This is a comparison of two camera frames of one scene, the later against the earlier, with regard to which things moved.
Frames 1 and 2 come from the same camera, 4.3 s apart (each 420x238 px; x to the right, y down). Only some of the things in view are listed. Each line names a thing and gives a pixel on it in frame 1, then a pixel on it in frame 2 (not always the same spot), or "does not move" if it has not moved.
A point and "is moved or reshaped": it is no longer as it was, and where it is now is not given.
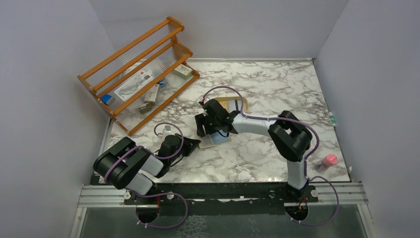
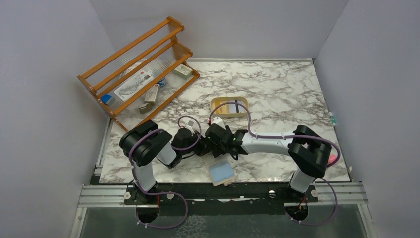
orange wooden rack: x=137 y=81 does not move
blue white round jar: x=162 y=83 does not move
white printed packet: x=126 y=90 does not move
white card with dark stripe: x=234 y=105 does not move
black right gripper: x=201 y=120 → x=215 y=149
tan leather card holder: x=205 y=141 is moved or reshaped
